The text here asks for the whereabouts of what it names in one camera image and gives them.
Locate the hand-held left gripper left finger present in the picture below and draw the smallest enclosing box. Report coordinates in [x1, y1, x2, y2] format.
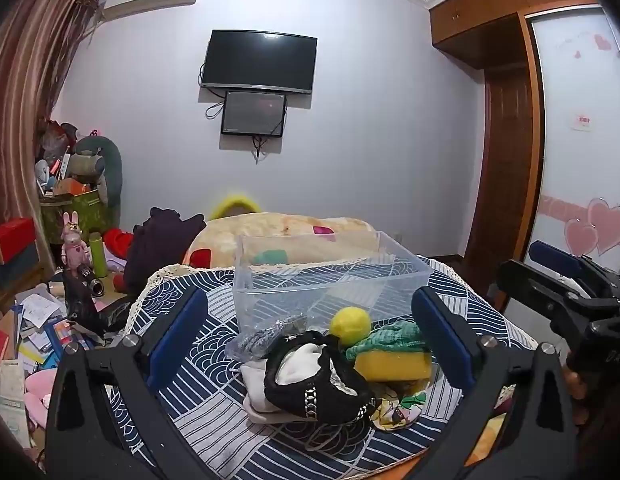
[45, 287, 211, 480]

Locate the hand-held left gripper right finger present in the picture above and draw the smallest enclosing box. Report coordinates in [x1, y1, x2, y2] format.
[411, 286, 578, 480]

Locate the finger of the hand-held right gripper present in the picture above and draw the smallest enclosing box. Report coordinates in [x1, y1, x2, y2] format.
[529, 240, 591, 281]
[496, 259, 620, 333]

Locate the green knit cloth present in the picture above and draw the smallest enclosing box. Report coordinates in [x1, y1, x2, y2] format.
[346, 321, 426, 361]

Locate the yellow sponge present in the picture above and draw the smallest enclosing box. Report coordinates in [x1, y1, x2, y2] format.
[353, 350, 433, 382]

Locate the yellow fuzzy ball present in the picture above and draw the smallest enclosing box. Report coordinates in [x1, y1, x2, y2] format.
[330, 307, 372, 347]

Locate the floral printed cloth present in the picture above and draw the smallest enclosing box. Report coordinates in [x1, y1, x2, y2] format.
[372, 380, 428, 431]

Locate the clear plastic storage box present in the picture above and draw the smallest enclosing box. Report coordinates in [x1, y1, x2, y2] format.
[233, 231, 433, 333]

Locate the white soft cloth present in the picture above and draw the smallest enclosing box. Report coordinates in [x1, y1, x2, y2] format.
[238, 342, 331, 413]

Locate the thin grey hair tie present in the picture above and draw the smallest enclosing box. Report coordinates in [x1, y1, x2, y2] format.
[305, 422, 351, 453]

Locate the blue patterned tablecloth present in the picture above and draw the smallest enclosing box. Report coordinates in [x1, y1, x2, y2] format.
[122, 255, 541, 480]

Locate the dark purple clothing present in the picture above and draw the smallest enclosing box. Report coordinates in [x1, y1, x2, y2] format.
[125, 206, 207, 293]

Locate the black lens device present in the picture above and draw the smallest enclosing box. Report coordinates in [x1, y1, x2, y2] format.
[64, 262, 106, 321]

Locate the brown wooden door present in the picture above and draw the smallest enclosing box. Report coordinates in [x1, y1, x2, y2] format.
[462, 67, 536, 261]

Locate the red cloth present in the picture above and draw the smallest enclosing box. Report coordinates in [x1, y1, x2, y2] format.
[102, 228, 136, 261]

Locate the green bottle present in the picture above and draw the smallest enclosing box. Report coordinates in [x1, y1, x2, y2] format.
[88, 232, 109, 278]

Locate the yellow fluffy hoop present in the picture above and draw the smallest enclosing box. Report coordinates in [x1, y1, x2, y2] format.
[208, 192, 261, 221]

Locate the pink rabbit doll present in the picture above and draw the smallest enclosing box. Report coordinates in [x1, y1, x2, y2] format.
[60, 211, 91, 273]

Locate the pile of papers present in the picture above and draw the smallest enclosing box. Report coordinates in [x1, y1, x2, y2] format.
[0, 280, 136, 451]

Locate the green storage box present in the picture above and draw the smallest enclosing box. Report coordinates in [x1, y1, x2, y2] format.
[40, 190, 116, 246]

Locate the pink slipper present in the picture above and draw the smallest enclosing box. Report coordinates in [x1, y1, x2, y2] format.
[25, 370, 58, 431]

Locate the dark blue box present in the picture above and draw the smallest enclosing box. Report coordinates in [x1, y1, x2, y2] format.
[0, 245, 41, 286]

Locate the grey plush toy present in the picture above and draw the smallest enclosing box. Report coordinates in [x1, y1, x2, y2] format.
[72, 135, 123, 211]

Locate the white heart-print sliding door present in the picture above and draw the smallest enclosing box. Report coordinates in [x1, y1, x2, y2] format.
[525, 5, 620, 271]

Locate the red box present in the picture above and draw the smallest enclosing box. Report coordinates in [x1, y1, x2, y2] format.
[0, 217, 36, 263]

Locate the pile of toys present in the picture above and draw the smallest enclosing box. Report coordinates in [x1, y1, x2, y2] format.
[35, 120, 101, 201]

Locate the wooden overhead cabinet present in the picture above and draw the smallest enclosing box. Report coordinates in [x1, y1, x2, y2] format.
[425, 0, 606, 71]

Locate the striped brown curtain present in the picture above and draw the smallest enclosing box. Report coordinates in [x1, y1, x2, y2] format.
[0, 0, 106, 231]

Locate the small black wall monitor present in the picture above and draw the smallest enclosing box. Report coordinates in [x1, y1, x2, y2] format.
[221, 90, 287, 138]

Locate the black wall television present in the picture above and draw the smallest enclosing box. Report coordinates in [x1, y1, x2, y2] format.
[200, 30, 318, 96]

